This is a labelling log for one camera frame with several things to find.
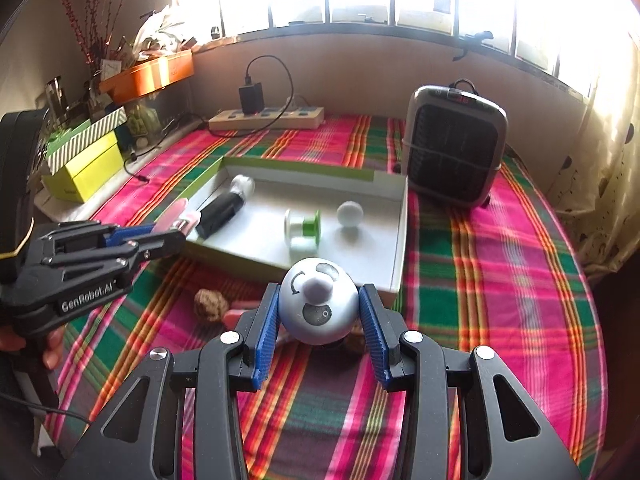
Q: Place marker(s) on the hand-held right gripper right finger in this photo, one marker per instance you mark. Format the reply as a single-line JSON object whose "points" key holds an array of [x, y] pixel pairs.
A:
{"points": [[374, 340]]}

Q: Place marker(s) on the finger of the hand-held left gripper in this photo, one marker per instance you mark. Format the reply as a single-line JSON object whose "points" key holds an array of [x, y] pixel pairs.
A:
{"points": [[160, 245], [130, 235]]}

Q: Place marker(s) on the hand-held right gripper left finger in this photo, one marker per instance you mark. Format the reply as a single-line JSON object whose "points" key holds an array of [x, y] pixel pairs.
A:
{"points": [[267, 340]]}

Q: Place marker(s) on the brown walnut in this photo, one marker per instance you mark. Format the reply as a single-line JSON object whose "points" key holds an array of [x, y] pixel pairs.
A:
{"points": [[356, 340], [210, 305]]}

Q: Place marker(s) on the long pink clip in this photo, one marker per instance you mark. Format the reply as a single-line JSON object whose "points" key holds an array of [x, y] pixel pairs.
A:
{"points": [[187, 217]]}

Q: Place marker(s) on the pink eraser block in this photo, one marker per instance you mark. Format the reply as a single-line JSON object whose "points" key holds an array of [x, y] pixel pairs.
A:
{"points": [[235, 317]]}

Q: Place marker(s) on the white egg-shaped toy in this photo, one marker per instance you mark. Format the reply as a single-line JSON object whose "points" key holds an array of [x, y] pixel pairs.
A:
{"points": [[300, 310]]}

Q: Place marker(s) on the black tube white cap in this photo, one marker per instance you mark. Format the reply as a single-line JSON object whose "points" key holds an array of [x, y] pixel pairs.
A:
{"points": [[217, 215]]}

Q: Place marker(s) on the green and white cardboard box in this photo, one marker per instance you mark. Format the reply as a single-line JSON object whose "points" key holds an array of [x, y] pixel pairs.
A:
{"points": [[260, 240]]}

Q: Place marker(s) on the green and white spool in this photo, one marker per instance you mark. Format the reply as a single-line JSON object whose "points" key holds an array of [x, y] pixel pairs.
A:
{"points": [[295, 225]]}

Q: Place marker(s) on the white ball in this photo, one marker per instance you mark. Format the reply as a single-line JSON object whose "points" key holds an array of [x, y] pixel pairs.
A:
{"points": [[349, 214]]}

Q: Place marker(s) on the person's left hand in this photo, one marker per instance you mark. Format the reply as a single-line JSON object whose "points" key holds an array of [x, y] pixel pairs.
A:
{"points": [[52, 352]]}

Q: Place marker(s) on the yellow-green box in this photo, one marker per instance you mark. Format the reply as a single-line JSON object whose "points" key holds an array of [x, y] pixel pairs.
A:
{"points": [[85, 175]]}

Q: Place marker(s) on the glass tank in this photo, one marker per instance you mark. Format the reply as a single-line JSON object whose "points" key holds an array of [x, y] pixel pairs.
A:
{"points": [[142, 120]]}

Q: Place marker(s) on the pink plaid tablecloth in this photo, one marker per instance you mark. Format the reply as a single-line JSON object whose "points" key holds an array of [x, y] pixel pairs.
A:
{"points": [[500, 285]]}

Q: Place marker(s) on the metal holder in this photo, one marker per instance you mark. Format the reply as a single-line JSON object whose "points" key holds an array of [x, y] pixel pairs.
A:
{"points": [[55, 95]]}

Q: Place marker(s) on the orange box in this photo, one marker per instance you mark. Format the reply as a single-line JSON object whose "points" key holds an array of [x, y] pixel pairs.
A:
{"points": [[150, 75]]}

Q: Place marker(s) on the black charger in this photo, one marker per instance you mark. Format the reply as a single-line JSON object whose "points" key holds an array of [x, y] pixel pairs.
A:
{"points": [[251, 97]]}

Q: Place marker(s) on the small dark block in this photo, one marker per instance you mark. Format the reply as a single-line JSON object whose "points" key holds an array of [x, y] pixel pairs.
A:
{"points": [[398, 166]]}

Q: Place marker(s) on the beige power strip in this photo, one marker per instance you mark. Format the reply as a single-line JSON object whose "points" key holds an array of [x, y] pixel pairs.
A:
{"points": [[300, 119]]}

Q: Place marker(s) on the grey space heater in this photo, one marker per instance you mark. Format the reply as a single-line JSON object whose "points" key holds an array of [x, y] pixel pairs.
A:
{"points": [[450, 160]]}

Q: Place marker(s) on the white plastic bag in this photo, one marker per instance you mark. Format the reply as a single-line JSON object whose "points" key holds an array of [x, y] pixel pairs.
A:
{"points": [[155, 30]]}

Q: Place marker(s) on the small black clip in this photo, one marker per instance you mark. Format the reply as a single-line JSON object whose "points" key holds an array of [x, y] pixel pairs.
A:
{"points": [[215, 32]]}

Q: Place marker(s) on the red twig branches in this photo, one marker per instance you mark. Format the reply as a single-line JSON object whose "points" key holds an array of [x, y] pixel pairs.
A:
{"points": [[80, 20]]}

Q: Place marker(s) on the cream dotted curtain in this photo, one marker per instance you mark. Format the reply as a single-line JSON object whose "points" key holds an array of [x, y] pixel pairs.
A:
{"points": [[600, 185]]}

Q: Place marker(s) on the black hook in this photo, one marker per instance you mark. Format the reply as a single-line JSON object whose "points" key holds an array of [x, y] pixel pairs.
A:
{"points": [[480, 36]]}

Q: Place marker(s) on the window frame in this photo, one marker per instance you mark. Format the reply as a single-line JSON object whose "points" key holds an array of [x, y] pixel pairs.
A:
{"points": [[350, 27]]}

